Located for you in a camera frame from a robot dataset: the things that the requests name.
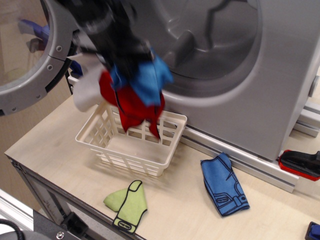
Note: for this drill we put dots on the blue black clamp corner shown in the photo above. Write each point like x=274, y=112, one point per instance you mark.
x=313, y=231

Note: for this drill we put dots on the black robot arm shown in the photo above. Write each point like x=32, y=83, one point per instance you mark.
x=108, y=25

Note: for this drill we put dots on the grey felt cloth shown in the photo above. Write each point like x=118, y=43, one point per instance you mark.
x=86, y=90

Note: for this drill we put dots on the blue felt cloth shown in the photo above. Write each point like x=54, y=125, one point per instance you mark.
x=147, y=81

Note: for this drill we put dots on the aluminium table frame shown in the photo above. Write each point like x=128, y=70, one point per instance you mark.
x=67, y=210

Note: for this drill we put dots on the blue clamp behind door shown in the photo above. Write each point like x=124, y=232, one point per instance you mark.
x=29, y=27

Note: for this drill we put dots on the grey toy washing machine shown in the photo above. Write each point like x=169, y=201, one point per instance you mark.
x=277, y=40

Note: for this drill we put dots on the grey round machine door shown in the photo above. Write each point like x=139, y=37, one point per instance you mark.
x=31, y=67

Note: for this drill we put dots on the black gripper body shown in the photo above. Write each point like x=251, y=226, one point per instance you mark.
x=120, y=48

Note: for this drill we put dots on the blue felt jeans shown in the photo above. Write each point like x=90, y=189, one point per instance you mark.
x=223, y=186

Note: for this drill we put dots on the black metal base plate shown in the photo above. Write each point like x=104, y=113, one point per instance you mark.
x=55, y=230

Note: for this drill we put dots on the red black clamp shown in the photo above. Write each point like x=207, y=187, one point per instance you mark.
x=301, y=164

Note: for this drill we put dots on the green felt shirt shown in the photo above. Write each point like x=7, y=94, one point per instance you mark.
x=129, y=204

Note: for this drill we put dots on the white plastic laundry basket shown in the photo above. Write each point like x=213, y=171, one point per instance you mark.
x=136, y=148

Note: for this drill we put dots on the red felt cloth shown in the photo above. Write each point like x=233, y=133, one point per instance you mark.
x=132, y=110

